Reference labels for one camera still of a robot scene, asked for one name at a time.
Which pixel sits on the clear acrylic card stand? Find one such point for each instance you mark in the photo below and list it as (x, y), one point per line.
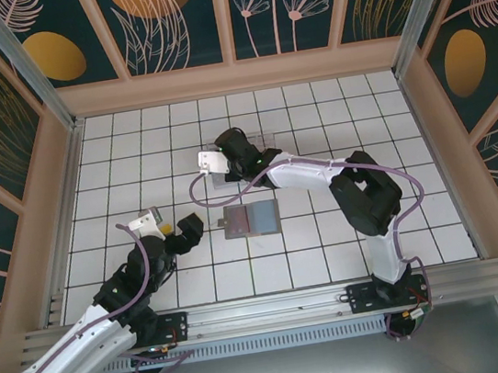
(265, 140)

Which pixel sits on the grey metal plate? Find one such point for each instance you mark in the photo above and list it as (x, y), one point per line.
(265, 216)

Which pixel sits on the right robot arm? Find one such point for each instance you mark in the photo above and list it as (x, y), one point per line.
(302, 172)

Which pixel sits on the dark red card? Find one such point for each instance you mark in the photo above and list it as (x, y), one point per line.
(238, 220)

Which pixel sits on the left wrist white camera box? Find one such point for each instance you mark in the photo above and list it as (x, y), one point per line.
(143, 224)

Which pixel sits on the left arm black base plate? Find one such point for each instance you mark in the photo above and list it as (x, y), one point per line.
(175, 322)

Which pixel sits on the long aluminium mounting rail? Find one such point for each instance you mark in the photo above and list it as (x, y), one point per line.
(266, 307)

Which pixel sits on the aluminium side rail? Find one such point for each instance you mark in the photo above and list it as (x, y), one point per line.
(419, 125)
(73, 174)

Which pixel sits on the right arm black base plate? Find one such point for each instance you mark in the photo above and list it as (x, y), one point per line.
(362, 298)

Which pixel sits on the aluminium corner post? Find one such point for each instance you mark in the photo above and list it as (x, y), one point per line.
(413, 19)
(30, 64)

